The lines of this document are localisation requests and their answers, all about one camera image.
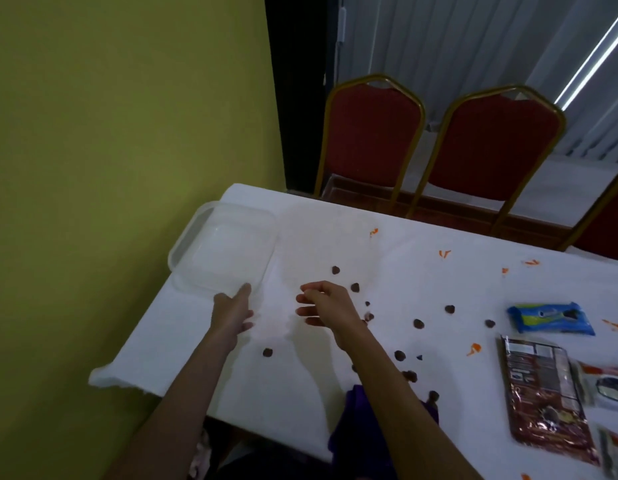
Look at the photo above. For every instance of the small clear snack packet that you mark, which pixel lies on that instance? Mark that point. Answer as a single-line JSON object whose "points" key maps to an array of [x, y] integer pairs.
{"points": [[615, 452]]}

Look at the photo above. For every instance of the white tablecloth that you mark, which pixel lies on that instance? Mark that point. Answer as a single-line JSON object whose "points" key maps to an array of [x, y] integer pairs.
{"points": [[439, 294]]}

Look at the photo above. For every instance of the white vertical blinds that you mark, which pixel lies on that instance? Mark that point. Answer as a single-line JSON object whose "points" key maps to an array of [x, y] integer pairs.
{"points": [[464, 39]]}

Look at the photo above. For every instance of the scattered brown chocolate pieces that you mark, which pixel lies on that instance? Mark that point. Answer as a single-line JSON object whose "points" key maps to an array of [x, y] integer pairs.
{"points": [[419, 323]]}

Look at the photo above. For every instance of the red and white snack packet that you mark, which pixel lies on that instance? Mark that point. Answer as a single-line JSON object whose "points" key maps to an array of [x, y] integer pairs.
{"points": [[606, 384]]}

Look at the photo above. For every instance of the person's right hand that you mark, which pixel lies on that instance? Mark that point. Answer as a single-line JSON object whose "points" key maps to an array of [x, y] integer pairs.
{"points": [[336, 308]]}

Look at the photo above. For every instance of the red chair with gold frame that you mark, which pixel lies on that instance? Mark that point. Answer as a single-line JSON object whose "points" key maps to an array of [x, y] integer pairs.
{"points": [[494, 144], [606, 219], [371, 139]]}

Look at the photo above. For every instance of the person's left hand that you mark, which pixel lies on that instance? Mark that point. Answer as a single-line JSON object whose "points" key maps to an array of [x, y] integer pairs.
{"points": [[230, 314]]}

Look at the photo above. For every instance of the person's right fingers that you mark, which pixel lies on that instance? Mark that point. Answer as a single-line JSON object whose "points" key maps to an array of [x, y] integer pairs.
{"points": [[309, 310]]}

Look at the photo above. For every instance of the person's left thumb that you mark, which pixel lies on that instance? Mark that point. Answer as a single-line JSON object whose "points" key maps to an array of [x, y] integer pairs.
{"points": [[247, 325]]}

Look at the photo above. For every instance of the purple garment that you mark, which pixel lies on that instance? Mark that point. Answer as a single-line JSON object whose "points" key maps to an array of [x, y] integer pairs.
{"points": [[361, 434]]}

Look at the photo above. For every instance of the brown foil snack packet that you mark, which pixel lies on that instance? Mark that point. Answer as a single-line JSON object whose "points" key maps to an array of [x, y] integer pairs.
{"points": [[544, 399]]}

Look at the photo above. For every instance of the blue snack packet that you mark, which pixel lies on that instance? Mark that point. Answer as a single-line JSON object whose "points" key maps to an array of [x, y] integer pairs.
{"points": [[549, 318]]}

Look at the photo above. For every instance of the person's right forearm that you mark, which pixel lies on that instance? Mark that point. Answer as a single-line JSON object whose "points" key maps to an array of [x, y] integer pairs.
{"points": [[399, 399]]}

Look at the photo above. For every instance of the person's left forearm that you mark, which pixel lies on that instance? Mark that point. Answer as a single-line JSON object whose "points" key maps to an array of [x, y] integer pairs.
{"points": [[181, 399]]}

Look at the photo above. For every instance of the clear plastic container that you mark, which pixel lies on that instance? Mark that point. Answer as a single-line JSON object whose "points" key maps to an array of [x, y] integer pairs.
{"points": [[224, 247]]}

